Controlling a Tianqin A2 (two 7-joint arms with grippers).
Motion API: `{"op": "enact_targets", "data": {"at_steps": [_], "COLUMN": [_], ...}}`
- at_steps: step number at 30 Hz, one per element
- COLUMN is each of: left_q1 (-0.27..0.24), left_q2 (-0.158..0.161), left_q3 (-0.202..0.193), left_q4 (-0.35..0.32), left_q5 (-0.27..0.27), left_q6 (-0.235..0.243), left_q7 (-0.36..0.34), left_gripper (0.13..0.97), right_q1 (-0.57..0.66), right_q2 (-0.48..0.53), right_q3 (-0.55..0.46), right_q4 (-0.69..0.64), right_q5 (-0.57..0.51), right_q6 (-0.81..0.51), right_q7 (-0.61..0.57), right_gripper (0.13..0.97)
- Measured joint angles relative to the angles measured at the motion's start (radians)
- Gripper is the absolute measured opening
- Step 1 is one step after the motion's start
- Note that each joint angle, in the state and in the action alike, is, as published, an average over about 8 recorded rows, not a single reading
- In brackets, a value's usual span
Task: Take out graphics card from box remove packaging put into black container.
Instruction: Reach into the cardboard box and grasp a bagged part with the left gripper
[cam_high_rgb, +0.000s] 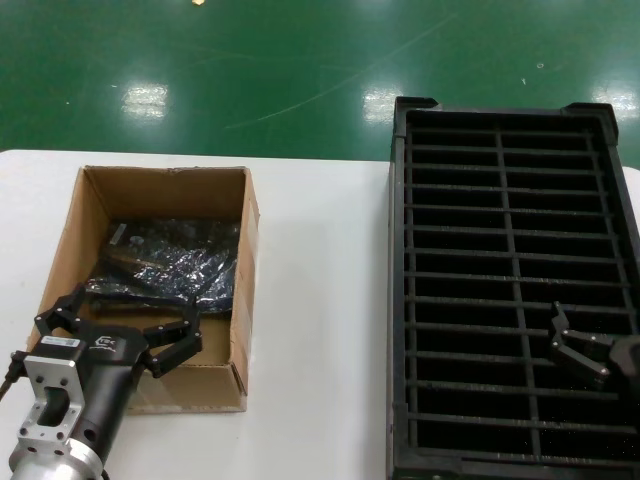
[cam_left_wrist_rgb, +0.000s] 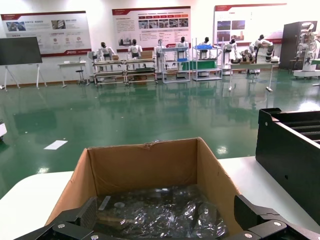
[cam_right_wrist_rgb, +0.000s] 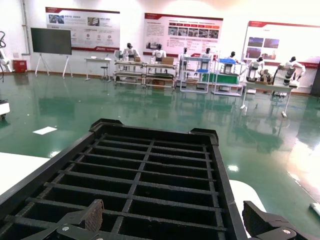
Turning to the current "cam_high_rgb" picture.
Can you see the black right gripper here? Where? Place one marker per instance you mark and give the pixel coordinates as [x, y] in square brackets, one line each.
[627, 360]

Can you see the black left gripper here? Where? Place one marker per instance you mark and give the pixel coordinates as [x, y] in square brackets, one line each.
[110, 360]

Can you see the translucent antistatic bag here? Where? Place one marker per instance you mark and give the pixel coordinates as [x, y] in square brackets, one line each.
[200, 270]

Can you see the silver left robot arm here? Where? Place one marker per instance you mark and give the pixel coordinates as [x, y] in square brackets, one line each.
[60, 462]

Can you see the brown cardboard box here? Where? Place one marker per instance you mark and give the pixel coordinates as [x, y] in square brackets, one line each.
[165, 195]

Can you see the black slotted plastic container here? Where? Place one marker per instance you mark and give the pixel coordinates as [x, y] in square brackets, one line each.
[400, 250]

